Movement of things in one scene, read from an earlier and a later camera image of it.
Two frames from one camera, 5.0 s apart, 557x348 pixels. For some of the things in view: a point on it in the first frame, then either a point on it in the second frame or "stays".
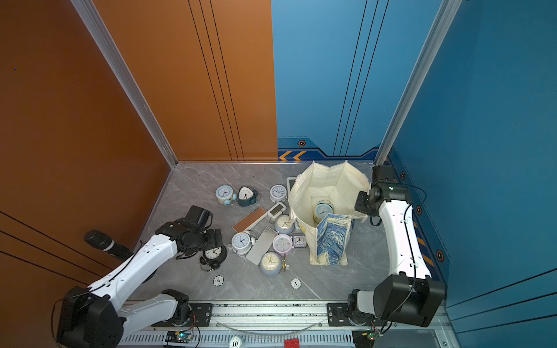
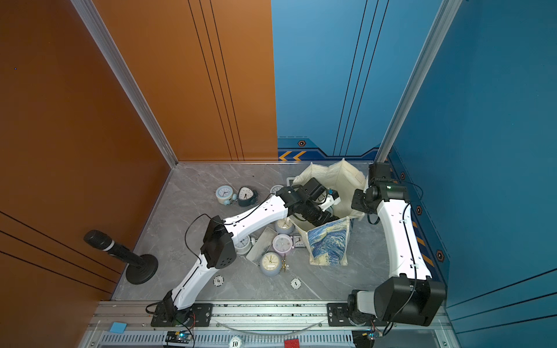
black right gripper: (360, 203) stays
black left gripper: (213, 241) -> (326, 219)
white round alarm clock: (278, 193) stays
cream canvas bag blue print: (347, 188) stays
